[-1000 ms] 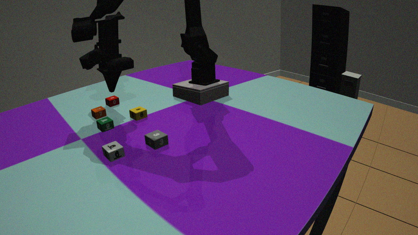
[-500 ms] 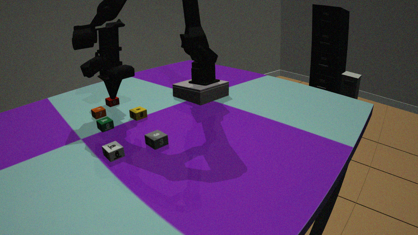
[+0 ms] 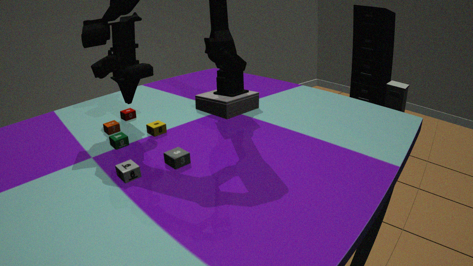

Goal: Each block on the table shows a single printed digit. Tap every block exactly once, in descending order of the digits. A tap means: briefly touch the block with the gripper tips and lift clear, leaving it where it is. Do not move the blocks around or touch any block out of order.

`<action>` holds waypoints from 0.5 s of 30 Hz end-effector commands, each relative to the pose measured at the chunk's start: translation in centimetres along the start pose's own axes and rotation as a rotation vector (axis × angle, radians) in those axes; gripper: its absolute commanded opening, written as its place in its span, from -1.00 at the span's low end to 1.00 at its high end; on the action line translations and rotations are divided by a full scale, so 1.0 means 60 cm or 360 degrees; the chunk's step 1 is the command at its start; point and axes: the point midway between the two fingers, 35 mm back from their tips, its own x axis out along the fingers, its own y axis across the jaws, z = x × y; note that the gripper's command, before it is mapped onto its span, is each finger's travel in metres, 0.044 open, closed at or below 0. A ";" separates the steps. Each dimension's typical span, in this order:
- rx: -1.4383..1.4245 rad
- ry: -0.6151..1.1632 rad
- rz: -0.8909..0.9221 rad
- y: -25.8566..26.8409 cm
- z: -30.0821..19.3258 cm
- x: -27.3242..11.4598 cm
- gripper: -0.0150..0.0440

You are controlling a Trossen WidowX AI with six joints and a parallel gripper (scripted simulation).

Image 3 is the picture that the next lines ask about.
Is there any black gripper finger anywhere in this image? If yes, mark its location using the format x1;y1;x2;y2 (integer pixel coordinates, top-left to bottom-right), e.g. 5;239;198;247
117;78;140;104
110;76;127;103

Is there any orange block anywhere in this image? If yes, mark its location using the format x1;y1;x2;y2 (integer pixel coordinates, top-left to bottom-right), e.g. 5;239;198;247
103;120;120;135

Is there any red block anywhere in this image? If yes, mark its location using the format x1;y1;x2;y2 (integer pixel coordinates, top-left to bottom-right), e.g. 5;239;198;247
120;108;136;121

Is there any green block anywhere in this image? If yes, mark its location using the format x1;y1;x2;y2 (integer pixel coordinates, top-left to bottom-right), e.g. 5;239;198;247
109;132;129;150

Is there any yellow block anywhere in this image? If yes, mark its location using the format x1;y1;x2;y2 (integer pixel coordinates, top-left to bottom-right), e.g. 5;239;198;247
146;120;167;137

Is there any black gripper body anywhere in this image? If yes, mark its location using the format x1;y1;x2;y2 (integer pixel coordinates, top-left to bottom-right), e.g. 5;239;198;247
110;40;153;81

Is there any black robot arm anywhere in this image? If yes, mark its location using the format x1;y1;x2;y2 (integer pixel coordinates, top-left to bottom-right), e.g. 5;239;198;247
81;0;249;97

